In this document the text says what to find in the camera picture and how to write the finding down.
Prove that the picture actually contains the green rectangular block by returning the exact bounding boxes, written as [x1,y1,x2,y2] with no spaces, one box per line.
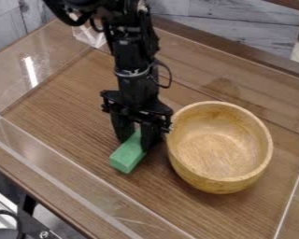
[109,130,145,174]

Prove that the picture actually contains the clear acrylic tray wall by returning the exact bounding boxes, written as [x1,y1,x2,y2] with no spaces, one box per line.
[0,115,194,239]

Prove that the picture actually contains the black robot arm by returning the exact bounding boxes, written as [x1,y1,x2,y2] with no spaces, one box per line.
[42,0,173,150]

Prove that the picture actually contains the black metal table leg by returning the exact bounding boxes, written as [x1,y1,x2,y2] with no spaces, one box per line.
[17,194,37,232]

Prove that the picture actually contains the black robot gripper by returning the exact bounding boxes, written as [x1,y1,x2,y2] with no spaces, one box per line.
[101,69,173,151]

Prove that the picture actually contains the brown wooden bowl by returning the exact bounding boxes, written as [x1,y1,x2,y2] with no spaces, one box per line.
[166,101,272,194]

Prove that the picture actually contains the black cable under table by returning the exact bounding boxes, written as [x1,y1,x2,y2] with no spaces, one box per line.
[0,207,25,239]

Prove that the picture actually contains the clear acrylic corner bracket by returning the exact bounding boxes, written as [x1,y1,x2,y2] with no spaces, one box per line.
[71,25,105,49]

